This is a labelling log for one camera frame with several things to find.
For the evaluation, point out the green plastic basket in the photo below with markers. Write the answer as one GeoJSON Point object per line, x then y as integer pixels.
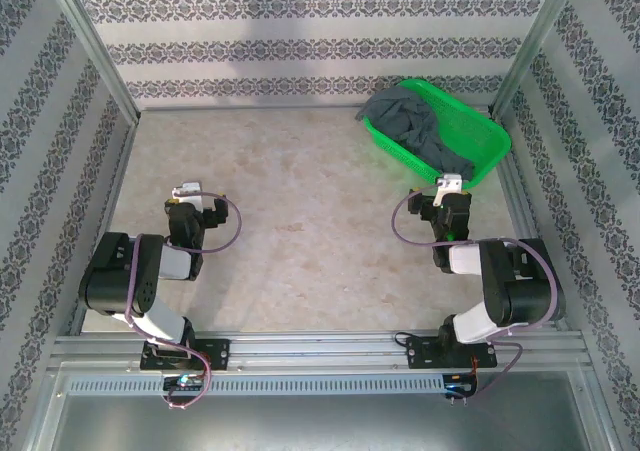
{"type": "Point", "coordinates": [470, 121]}

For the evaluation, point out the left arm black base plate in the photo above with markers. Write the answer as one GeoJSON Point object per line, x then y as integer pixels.
{"type": "Point", "coordinates": [217, 355]}

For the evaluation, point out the aluminium frame post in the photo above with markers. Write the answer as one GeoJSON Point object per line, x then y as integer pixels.
{"type": "Point", "coordinates": [535, 41]}
{"type": "Point", "coordinates": [95, 46]}

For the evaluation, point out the grey metal panel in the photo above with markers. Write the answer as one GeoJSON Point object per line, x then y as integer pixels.
{"type": "Point", "coordinates": [320, 426]}

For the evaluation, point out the grey t-shirt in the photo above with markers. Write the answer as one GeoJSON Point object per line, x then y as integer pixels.
{"type": "Point", "coordinates": [410, 116]}

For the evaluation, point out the aluminium mounting rail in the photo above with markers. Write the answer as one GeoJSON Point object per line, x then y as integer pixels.
{"type": "Point", "coordinates": [320, 348]}

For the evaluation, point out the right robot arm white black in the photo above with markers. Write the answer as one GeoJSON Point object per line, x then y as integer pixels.
{"type": "Point", "coordinates": [525, 291]}

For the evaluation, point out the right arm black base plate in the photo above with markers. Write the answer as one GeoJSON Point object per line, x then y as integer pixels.
{"type": "Point", "coordinates": [425, 355]}

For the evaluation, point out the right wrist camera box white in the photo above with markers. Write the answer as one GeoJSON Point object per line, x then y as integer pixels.
{"type": "Point", "coordinates": [447, 183]}

